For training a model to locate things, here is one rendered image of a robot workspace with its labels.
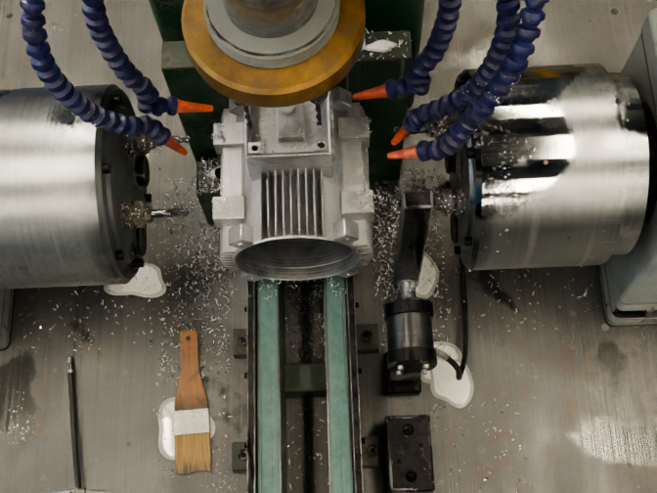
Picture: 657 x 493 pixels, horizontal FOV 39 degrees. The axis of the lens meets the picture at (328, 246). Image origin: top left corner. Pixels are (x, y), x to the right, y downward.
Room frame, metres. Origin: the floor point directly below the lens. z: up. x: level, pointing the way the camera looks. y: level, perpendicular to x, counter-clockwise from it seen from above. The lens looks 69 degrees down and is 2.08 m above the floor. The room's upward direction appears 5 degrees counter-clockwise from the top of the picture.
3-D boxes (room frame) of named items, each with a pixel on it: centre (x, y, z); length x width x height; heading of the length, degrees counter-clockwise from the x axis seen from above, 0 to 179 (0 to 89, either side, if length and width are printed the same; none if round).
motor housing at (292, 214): (0.49, 0.04, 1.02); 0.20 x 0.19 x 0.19; 178
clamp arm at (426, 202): (0.36, -0.09, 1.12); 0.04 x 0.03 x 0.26; 177
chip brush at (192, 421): (0.27, 0.21, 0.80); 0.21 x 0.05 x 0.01; 1
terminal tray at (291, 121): (0.53, 0.03, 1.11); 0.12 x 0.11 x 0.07; 178
